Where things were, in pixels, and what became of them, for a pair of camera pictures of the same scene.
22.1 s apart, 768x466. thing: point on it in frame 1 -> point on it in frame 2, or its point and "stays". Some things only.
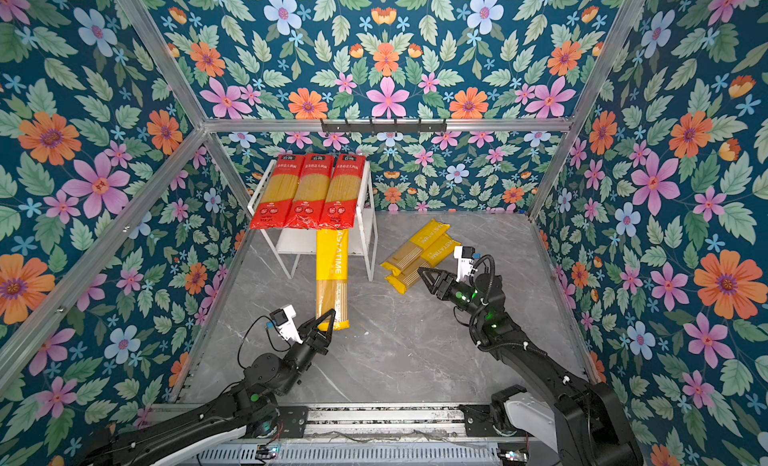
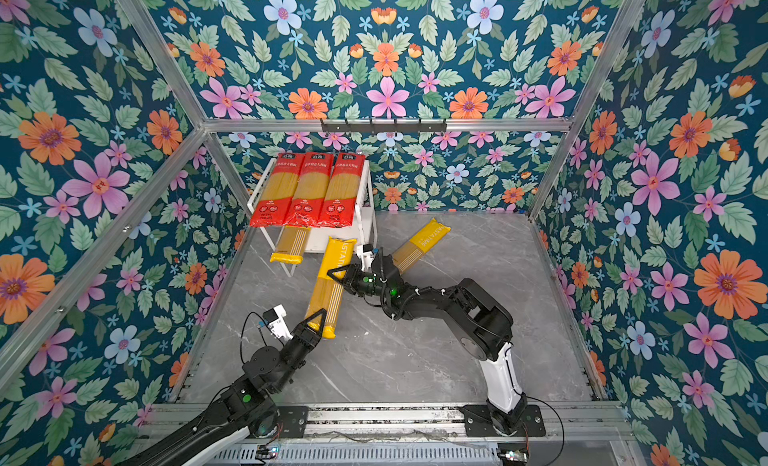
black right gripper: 446,277 -> 355,277
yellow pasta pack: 412,249 stays
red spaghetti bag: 344,192 stays
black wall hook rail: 383,128 stays
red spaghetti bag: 276,208 stays
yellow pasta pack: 332,276 -> 291,245
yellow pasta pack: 432,256 -> 327,292
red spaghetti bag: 308,202 stays
